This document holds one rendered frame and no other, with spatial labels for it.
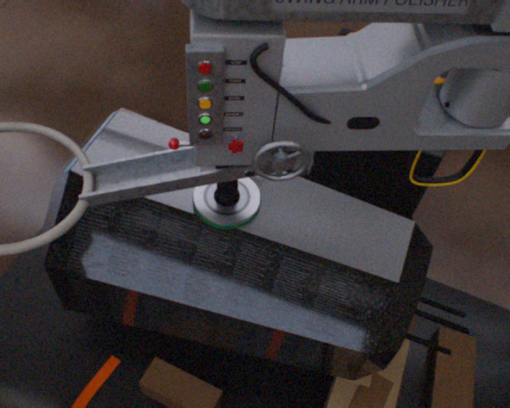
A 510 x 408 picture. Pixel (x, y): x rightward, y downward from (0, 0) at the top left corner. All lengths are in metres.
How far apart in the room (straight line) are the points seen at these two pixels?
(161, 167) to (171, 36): 2.14
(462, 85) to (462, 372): 1.36
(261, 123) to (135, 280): 0.76
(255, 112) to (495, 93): 0.59
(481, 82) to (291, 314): 0.86
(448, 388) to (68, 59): 2.76
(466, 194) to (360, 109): 1.83
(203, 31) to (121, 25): 2.69
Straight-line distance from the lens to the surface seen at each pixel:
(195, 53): 1.17
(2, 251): 1.62
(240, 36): 1.17
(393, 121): 1.43
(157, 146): 1.92
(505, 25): 1.29
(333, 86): 1.32
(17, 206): 2.91
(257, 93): 1.27
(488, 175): 3.28
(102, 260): 1.87
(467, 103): 1.51
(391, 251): 1.75
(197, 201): 1.73
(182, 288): 1.79
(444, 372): 2.46
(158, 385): 2.22
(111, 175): 1.73
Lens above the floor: 2.24
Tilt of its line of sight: 54 degrees down
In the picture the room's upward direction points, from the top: 7 degrees clockwise
